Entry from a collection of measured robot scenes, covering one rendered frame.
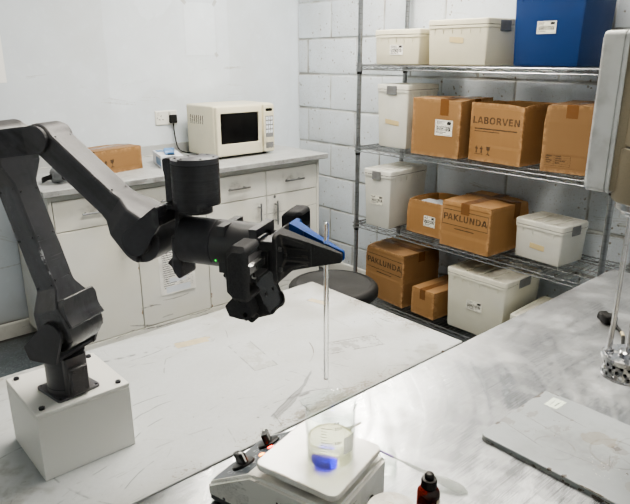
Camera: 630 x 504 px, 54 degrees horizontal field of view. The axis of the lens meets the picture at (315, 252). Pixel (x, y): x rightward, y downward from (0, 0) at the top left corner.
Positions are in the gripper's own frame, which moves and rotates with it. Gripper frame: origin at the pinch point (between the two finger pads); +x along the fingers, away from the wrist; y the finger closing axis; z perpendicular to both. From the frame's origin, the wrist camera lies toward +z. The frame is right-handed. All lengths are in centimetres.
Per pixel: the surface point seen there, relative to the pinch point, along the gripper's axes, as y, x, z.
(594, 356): -60, 37, 37
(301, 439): -1.8, -2.8, 26.9
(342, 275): -154, -47, 65
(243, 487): 5.2, -8.0, 30.6
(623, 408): -41, 40, 37
